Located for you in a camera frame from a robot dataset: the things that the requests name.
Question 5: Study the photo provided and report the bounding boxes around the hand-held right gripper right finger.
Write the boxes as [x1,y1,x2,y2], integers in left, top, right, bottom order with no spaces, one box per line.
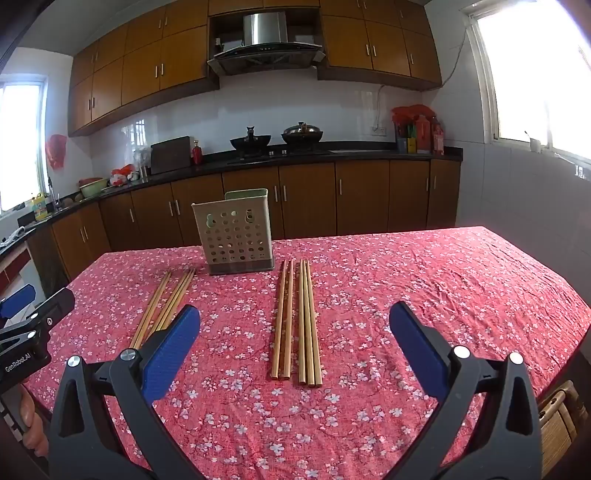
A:
[389,301,543,480]

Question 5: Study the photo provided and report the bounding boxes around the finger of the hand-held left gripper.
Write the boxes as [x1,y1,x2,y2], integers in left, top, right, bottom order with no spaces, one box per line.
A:
[0,288,75,352]
[0,284,38,320]

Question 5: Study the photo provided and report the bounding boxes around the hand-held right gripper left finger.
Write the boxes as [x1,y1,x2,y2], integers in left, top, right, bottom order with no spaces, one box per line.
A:
[48,304,201,480]

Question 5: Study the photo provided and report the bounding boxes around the beige perforated utensil holder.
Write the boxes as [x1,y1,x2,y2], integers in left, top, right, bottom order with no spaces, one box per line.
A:
[191,188,276,276]

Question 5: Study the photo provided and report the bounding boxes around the person's left hand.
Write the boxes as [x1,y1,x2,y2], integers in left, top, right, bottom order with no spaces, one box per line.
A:
[18,385,49,457]

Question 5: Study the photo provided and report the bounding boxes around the red floral tablecloth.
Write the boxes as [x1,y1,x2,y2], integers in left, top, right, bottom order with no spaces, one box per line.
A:
[23,226,591,480]

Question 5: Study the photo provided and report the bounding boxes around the green basin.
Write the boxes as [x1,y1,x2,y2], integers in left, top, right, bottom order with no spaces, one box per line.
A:
[78,178,109,198]

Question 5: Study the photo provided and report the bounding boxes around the red and white bag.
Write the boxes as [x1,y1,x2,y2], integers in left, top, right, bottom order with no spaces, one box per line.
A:
[110,165,140,185]

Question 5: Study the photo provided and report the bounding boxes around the hanging red plastic bag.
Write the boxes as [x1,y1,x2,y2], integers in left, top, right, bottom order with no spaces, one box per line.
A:
[45,135,68,170]

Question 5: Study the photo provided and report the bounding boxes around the window above sink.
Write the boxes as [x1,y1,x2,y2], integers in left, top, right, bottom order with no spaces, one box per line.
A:
[0,76,49,213]

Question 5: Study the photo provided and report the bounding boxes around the wooden base cabinets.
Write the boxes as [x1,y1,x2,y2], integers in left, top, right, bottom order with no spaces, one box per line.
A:
[28,159,462,282]

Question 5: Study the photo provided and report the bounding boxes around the clear plastic bag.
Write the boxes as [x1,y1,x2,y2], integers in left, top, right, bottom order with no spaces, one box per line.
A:
[134,148,153,178]

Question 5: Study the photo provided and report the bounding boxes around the dark wooden cutting board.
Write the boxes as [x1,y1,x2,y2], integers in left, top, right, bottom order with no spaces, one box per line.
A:
[151,136,192,175]

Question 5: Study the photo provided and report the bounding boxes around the black kitchen countertop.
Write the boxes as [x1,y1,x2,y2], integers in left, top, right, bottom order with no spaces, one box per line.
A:
[0,147,464,250]

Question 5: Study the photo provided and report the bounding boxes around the large red oil bottle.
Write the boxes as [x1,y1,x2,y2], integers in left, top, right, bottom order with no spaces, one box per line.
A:
[417,115,433,154]

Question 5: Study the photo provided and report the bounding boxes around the black wok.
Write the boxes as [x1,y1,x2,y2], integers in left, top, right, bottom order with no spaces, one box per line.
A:
[230,126,272,155]

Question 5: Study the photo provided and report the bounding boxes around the black gas stove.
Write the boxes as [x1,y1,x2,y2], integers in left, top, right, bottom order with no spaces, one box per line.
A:
[227,148,331,165]

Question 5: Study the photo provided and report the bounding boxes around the red bag over bottles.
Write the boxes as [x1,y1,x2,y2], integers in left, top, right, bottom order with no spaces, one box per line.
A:
[392,105,435,125]

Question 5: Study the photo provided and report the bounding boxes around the dark pot with lid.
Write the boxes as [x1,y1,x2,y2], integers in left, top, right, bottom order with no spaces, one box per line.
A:
[281,122,324,146]

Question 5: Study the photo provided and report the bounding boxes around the large bright window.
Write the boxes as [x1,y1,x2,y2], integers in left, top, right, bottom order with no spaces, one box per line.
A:
[468,0,591,164]

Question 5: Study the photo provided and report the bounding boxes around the steel range hood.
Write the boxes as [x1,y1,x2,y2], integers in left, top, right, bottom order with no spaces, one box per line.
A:
[207,13,325,77]

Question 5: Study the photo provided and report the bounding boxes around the long wooden wall cabinets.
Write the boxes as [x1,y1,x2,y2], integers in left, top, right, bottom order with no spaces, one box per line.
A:
[68,0,220,138]

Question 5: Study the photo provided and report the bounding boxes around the short wooden wall cabinets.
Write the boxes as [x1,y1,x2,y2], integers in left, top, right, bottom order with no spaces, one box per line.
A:
[318,0,443,90]

